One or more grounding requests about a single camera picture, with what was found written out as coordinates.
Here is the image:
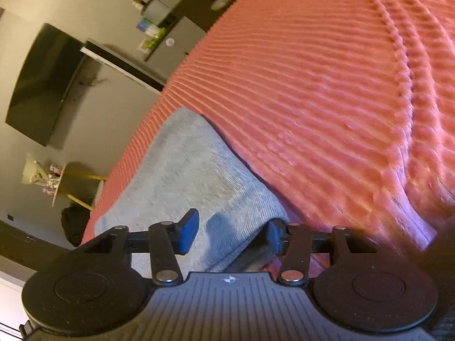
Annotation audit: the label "grey pants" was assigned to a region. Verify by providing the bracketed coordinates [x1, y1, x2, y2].
[95, 108, 288, 275]

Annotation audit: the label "black bag on floor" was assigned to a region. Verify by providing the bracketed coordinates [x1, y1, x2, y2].
[60, 204, 90, 247]

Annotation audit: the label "yellow legged side table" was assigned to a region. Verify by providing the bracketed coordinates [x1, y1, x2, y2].
[52, 162, 107, 211]

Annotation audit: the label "items on side table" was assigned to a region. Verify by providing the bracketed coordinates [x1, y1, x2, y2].
[21, 153, 63, 196]

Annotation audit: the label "pink ribbed bedspread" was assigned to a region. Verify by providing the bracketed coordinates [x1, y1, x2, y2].
[84, 0, 454, 256]

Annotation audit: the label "white standing panel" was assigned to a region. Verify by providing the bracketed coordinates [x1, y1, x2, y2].
[80, 39, 165, 92]

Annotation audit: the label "grey drawer cabinet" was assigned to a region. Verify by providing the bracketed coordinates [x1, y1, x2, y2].
[146, 17, 206, 82]

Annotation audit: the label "blue white tissue box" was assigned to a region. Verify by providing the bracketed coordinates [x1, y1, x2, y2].
[136, 18, 160, 37]

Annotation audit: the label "black wall television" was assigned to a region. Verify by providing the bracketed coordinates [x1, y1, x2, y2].
[5, 23, 84, 146]

